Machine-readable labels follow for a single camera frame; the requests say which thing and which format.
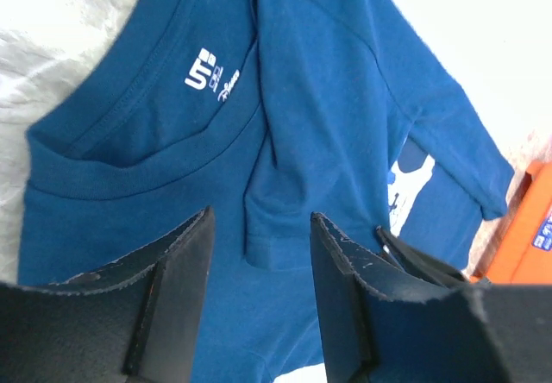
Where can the blue t shirt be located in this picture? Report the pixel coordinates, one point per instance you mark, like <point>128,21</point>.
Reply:
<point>267,111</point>

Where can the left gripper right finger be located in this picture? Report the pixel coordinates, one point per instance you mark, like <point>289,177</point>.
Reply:
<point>346,275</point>

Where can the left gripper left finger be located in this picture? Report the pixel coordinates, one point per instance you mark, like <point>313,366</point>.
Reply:
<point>138,316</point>

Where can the orange plastic basket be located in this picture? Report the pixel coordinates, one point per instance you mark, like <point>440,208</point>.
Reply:
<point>524,254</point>

